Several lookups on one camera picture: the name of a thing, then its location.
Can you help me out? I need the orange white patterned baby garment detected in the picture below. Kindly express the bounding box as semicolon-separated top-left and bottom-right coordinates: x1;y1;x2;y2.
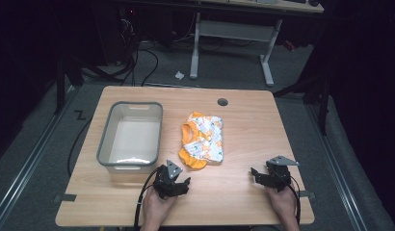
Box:
177;111;225;170

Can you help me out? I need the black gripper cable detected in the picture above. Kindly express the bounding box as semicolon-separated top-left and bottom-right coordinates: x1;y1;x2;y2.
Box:
133;165;164;231
287;174;303;225

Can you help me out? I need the black floor cable bundle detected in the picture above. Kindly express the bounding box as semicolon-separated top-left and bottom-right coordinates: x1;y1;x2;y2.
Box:
119;13;160;88

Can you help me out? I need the person's right hand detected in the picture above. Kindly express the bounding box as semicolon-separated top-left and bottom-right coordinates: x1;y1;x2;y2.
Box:
265;185;299;223

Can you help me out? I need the thin black floor cable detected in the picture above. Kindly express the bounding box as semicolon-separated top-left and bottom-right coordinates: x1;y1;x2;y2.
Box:
66;116;94;178

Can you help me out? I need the metal floor rail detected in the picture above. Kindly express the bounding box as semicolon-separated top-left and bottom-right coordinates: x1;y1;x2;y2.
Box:
306;104;371;231
0;86;78;227

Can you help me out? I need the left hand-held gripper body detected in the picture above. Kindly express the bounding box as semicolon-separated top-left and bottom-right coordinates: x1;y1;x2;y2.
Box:
152;159;187;200

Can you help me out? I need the white plastic bin grey rim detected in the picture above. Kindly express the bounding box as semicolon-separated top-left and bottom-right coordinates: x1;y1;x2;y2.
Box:
95;101;164;185

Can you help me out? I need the white metal frame desk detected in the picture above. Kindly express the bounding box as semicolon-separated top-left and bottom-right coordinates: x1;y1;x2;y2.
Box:
189;0;326;88

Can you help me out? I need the black stand leg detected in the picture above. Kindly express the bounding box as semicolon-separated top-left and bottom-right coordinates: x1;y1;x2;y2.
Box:
53;56;67;116

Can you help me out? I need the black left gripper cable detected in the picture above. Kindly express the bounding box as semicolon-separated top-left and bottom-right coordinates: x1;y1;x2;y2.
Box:
133;165;164;231

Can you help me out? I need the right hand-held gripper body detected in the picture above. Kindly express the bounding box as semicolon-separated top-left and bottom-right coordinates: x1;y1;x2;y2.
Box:
265;155;301;193

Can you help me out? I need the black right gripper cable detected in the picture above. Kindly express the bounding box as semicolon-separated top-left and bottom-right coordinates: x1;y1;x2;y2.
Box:
287;174;303;225

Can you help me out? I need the person's left hand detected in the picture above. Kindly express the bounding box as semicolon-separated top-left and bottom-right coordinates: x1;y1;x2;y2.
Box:
141;186;178;228

